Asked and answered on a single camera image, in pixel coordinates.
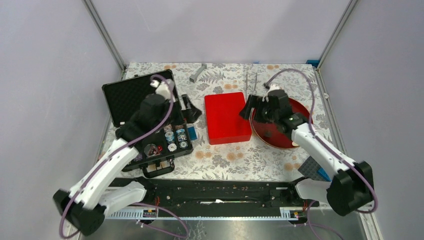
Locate black poker chip case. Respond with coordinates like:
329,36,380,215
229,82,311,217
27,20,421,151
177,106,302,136
102,74,202,178

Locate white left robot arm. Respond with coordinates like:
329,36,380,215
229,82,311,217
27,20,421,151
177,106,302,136
53,79,182,239

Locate grey metal bracket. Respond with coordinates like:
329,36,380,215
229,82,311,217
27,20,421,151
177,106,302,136
189,63,207,83

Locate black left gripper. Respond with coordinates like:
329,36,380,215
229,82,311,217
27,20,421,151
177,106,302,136
153,93,202,132

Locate grey lego baseplate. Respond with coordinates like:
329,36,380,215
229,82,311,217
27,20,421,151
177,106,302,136
297,156,327,182

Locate blue lego brick on baseplate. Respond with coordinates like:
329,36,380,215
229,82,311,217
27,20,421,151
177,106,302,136
317,168,332,182

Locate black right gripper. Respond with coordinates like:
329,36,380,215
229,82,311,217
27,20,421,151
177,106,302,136
238,94,279,124

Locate red tin lid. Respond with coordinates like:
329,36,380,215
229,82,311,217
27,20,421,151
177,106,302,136
204,91,252,145

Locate silver tweezers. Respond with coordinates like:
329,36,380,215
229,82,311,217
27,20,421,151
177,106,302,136
244,71,258,100

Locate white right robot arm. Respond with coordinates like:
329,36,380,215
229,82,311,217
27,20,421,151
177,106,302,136
239,89,378,216

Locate dark red round tray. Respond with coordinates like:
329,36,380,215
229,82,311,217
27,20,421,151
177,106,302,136
251,98,310,149

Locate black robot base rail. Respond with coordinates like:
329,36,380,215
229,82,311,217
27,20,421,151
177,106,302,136
109,177,312,220

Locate dark round chocolate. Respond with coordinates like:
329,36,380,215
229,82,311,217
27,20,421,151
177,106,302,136
263,131,273,138

